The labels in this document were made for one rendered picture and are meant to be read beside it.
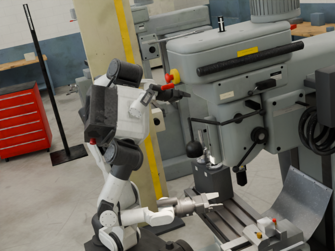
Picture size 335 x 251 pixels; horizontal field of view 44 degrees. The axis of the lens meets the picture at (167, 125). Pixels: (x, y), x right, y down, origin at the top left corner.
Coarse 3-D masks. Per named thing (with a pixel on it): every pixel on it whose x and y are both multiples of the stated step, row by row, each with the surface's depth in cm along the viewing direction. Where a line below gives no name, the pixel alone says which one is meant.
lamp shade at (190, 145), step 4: (196, 140) 171; (188, 144) 170; (192, 144) 169; (196, 144) 169; (200, 144) 170; (188, 148) 169; (192, 148) 168; (196, 148) 168; (200, 148) 169; (188, 152) 169; (192, 152) 168; (196, 152) 168; (200, 152) 169; (188, 156) 170; (192, 156) 169; (196, 156) 169
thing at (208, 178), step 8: (200, 160) 231; (208, 160) 229; (192, 168) 235; (200, 168) 225; (208, 168) 220; (216, 168) 219; (224, 168) 219; (200, 176) 229; (208, 176) 219; (216, 176) 218; (224, 176) 220; (200, 184) 232; (208, 184) 223; (216, 184) 219; (224, 184) 221; (200, 192) 236; (208, 192) 226; (224, 192) 223; (232, 192) 225; (216, 200) 222; (224, 200) 224
